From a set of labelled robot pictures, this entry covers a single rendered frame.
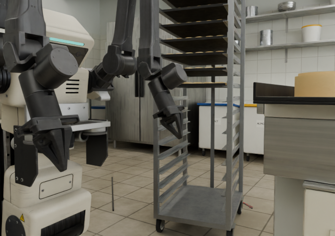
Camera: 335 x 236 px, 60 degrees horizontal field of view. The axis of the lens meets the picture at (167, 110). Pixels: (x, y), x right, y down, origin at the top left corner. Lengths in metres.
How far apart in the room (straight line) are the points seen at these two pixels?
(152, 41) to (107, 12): 5.33
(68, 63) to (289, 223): 0.44
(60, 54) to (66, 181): 0.54
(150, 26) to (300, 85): 0.77
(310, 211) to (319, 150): 0.05
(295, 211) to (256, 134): 3.61
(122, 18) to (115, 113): 3.73
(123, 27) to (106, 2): 5.31
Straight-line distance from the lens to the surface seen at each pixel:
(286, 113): 0.25
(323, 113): 0.24
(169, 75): 0.89
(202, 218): 1.89
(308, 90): 0.23
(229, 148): 1.68
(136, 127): 4.45
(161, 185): 1.91
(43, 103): 0.59
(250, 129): 3.92
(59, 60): 0.56
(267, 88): 0.24
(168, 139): 1.97
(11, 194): 0.99
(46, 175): 0.97
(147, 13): 0.97
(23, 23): 0.64
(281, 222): 0.31
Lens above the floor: 0.91
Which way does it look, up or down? 3 degrees down
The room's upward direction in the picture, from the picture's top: straight up
